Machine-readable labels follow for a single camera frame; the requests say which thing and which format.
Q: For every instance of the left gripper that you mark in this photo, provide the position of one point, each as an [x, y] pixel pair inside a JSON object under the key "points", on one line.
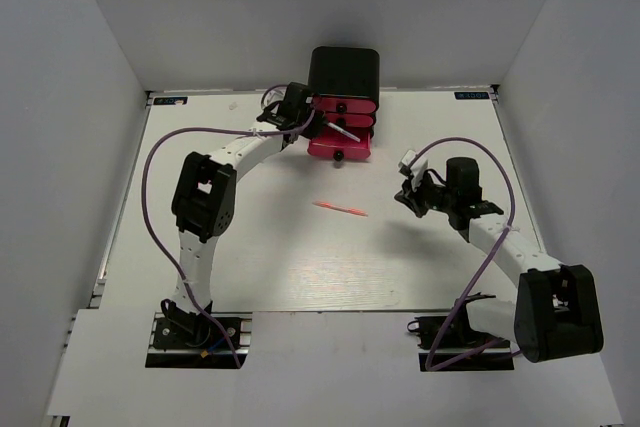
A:
{"points": [[317, 126]]}

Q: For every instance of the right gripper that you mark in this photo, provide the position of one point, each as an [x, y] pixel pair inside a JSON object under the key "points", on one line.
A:
{"points": [[411, 193]]}

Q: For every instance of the orange highlighter pen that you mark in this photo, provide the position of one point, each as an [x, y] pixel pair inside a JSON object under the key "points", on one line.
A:
{"points": [[342, 209]]}

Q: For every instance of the blue thin pen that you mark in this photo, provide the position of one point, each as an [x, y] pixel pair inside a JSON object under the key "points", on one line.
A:
{"points": [[343, 131]]}

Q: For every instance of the pink top drawer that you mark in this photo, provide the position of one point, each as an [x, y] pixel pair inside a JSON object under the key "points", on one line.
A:
{"points": [[346, 105]]}

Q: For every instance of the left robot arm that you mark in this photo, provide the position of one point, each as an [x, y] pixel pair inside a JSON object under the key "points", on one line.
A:
{"points": [[204, 200]]}

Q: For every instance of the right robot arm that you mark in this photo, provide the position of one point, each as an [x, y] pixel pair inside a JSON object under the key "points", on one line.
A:
{"points": [[555, 314]]}

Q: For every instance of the black drawer cabinet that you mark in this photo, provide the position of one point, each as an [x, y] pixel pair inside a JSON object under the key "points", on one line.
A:
{"points": [[347, 72]]}

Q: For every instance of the right blue table label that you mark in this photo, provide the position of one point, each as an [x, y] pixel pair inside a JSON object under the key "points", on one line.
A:
{"points": [[471, 95]]}

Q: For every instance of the blue table label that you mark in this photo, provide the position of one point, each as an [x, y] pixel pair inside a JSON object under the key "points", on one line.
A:
{"points": [[170, 101], [471, 95]]}

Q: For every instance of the left blue table label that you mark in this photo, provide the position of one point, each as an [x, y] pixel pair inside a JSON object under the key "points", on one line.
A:
{"points": [[170, 101]]}

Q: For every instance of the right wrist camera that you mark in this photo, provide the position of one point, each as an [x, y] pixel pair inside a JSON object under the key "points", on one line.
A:
{"points": [[412, 164]]}

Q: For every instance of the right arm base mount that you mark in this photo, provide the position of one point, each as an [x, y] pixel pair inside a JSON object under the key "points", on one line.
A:
{"points": [[458, 339]]}

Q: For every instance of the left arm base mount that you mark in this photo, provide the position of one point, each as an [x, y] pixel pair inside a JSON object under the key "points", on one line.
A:
{"points": [[182, 340]]}

